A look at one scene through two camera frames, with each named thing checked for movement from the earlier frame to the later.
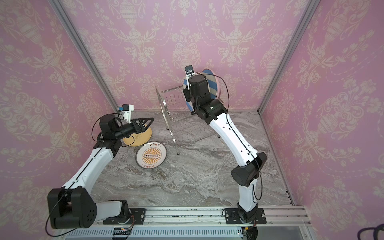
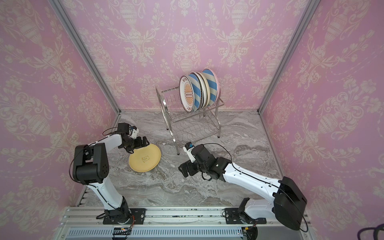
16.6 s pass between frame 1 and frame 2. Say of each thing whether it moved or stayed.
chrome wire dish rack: stayed
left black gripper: moved
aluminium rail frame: stayed
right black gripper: moved
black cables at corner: stayed
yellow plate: moved
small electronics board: stayed
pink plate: stayed
